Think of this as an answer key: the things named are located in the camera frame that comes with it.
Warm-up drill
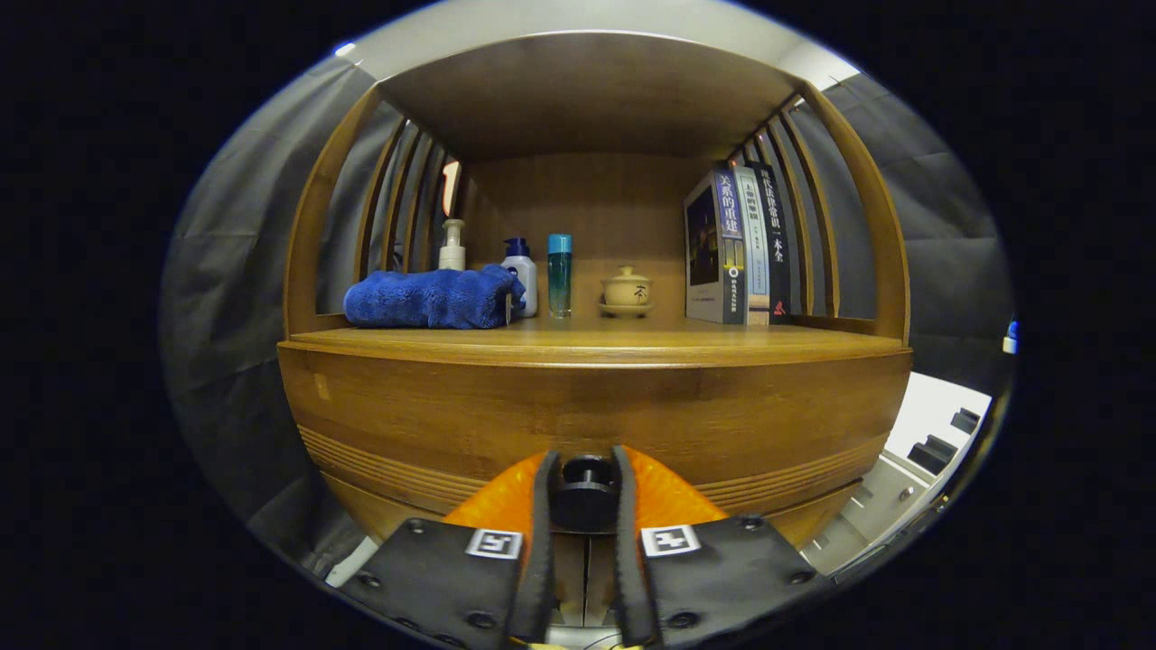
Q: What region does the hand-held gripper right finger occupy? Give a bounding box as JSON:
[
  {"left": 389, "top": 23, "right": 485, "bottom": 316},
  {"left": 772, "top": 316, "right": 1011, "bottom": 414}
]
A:
[{"left": 612, "top": 444, "right": 836, "bottom": 649}]

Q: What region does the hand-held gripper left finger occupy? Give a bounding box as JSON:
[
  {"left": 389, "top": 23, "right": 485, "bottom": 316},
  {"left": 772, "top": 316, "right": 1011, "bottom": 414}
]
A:
[{"left": 339, "top": 449, "right": 563, "bottom": 649}]

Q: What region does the wooden drawer with black knob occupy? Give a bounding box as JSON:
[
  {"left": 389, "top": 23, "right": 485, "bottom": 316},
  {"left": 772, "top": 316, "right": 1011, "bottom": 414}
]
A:
[{"left": 277, "top": 341, "right": 913, "bottom": 552}]

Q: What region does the wooden countertop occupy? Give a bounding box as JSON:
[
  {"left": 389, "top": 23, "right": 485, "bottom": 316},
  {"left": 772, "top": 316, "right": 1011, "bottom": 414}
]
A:
[{"left": 289, "top": 311, "right": 909, "bottom": 367}]

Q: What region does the white side cabinet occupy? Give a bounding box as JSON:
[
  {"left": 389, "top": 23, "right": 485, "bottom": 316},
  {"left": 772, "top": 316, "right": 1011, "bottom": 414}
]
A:
[{"left": 799, "top": 370, "right": 994, "bottom": 579}]

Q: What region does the wooden cabinet with slatted shelf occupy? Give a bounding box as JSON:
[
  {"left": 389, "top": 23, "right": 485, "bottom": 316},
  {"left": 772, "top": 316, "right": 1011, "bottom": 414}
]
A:
[{"left": 282, "top": 32, "right": 913, "bottom": 633}]

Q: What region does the beige lidded teacup with saucer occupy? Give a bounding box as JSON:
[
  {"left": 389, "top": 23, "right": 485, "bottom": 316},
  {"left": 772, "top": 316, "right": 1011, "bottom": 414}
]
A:
[{"left": 598, "top": 265, "right": 656, "bottom": 319}]

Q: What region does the white bottle with blue cap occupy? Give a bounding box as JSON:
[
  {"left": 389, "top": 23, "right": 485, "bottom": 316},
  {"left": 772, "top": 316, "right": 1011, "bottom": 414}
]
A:
[{"left": 499, "top": 237, "right": 539, "bottom": 319}]

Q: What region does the teal slim bottle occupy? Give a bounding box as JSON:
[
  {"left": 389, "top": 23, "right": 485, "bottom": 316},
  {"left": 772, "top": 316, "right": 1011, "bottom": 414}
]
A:
[{"left": 547, "top": 234, "right": 573, "bottom": 319}]

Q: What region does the blue folded towel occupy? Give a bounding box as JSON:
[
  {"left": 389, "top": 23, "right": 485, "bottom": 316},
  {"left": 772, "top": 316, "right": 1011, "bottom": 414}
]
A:
[{"left": 343, "top": 264, "right": 527, "bottom": 330}]

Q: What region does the white pump bottle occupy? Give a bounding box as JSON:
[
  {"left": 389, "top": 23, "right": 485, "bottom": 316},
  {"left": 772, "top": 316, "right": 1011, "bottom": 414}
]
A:
[{"left": 438, "top": 218, "right": 468, "bottom": 272}]

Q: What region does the book with blue spine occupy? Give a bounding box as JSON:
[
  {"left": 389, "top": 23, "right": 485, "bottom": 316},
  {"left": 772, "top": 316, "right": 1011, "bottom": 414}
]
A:
[{"left": 684, "top": 170, "right": 749, "bottom": 326}]

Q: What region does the book with pale spine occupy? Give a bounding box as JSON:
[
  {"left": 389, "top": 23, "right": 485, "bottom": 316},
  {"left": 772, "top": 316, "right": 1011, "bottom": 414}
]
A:
[{"left": 733, "top": 165, "right": 771, "bottom": 326}]

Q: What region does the book with black spine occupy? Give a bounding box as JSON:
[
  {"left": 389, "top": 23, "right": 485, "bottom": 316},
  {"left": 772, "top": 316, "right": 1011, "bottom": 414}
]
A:
[{"left": 748, "top": 161, "right": 794, "bottom": 319}]

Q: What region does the black backdrop cloth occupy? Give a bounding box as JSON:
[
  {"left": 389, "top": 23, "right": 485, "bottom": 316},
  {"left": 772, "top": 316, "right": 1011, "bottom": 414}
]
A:
[{"left": 158, "top": 54, "right": 1017, "bottom": 561}]

